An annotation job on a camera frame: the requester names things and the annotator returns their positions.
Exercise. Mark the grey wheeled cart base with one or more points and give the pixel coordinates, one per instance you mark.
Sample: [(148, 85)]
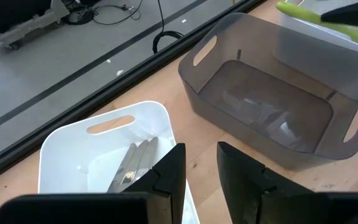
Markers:
[(26, 28)]

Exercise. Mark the grey translucent plastic bin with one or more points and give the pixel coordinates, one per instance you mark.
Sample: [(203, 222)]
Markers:
[(228, 37)]

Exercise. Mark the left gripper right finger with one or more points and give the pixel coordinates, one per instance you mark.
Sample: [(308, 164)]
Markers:
[(238, 180)]

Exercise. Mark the green silicone spoon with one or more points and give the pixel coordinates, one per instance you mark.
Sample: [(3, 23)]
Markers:
[(297, 11)]

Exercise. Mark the black aluminium table frame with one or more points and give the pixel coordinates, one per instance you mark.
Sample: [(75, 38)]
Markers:
[(104, 93)]

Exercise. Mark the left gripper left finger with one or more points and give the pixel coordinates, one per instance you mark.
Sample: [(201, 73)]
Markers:
[(172, 174)]

